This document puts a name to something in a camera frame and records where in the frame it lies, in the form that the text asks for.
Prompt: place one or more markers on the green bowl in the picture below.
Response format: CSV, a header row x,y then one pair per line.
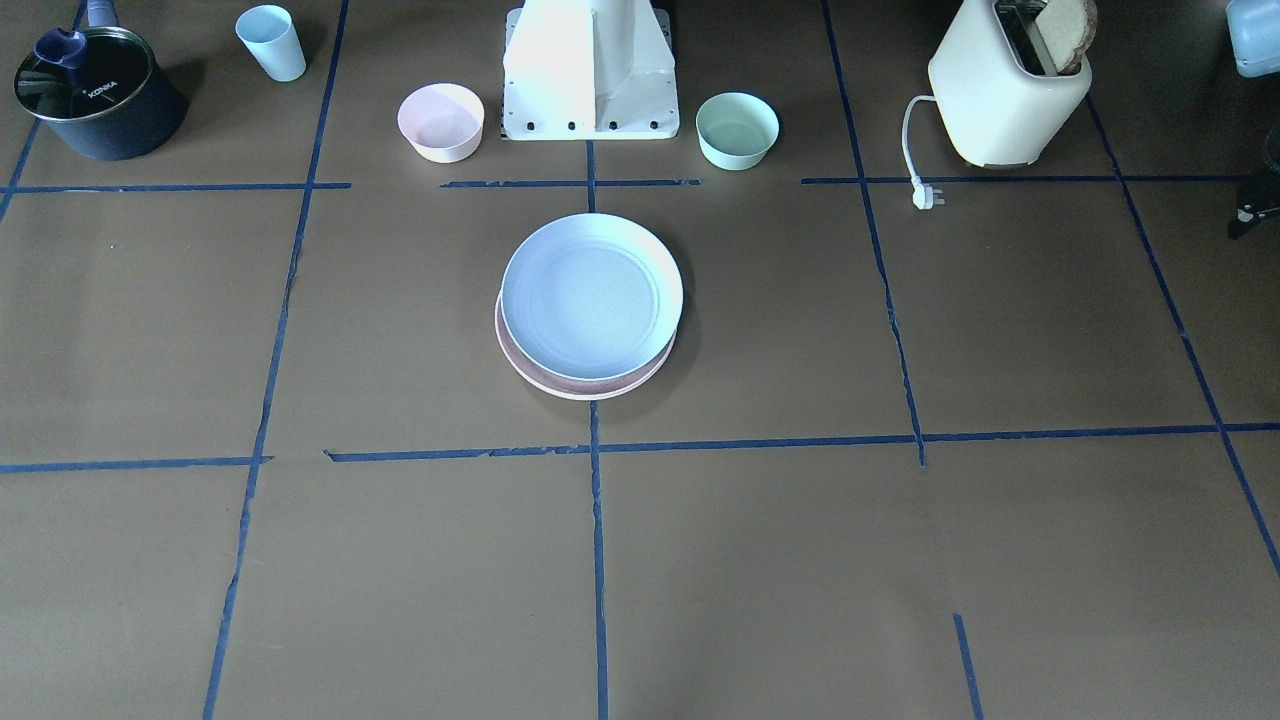
x,y
736,130

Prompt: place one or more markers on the pink bowl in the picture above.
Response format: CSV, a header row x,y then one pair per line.
x,y
443,122

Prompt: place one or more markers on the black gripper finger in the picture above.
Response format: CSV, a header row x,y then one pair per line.
x,y
1249,215

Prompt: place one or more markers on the toast slice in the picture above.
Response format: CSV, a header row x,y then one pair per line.
x,y
1067,29

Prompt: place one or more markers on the pink plate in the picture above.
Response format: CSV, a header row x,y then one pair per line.
x,y
564,387

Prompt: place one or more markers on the blue cup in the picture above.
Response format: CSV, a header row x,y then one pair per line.
x,y
268,32

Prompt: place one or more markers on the white mounting post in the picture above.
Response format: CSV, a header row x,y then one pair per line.
x,y
589,71

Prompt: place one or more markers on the cream toaster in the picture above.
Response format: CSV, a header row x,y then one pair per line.
x,y
999,99

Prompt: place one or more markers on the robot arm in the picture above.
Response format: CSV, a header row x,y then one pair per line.
x,y
1254,35

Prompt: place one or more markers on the dark blue pot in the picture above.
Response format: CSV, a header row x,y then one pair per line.
x,y
100,88

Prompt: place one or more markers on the blue plate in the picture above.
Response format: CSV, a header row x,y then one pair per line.
x,y
592,297

